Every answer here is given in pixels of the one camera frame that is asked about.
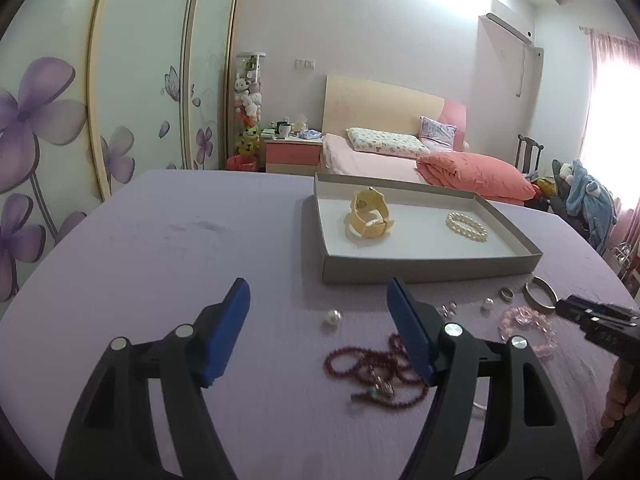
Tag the pink curtain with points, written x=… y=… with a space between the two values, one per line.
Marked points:
x=610 y=142

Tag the small pearl earrings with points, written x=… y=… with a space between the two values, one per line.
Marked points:
x=452 y=308

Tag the white air conditioner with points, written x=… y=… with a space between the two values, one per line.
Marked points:
x=511 y=21

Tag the grey cardboard tray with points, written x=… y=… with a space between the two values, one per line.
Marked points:
x=440 y=235

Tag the pink white nightstand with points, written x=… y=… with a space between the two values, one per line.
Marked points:
x=293 y=156

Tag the blue plush garment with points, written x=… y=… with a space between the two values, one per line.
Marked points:
x=592 y=200

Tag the white wall switch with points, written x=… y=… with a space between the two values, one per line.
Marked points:
x=305 y=64

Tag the small lilac pillow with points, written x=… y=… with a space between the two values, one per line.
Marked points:
x=435 y=132

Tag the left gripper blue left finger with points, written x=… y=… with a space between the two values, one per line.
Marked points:
x=111 y=432

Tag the dark engraved cuff bangle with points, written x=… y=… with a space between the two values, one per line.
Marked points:
x=540 y=295

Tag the folded salmon pink quilt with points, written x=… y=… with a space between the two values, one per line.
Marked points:
x=489 y=177

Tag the large pearl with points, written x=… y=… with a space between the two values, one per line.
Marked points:
x=333 y=319

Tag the floral white pillow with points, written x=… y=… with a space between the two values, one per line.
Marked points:
x=386 y=143

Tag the yellow wrist watch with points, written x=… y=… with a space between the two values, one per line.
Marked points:
x=369 y=216

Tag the person's right hand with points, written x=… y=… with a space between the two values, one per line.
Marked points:
x=617 y=402

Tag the sliding door flower wardrobe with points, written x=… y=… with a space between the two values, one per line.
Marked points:
x=93 y=94

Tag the red waste basket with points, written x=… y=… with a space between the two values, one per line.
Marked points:
x=242 y=162

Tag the dark wooden chair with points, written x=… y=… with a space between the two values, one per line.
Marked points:
x=528 y=154

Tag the bed with beige headboard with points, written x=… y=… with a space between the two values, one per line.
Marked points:
x=358 y=103

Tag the purple table cloth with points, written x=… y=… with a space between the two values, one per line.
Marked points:
x=173 y=242

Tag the clear tube of plush toys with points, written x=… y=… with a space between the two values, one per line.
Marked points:
x=247 y=102

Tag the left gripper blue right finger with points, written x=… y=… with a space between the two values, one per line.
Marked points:
x=526 y=433

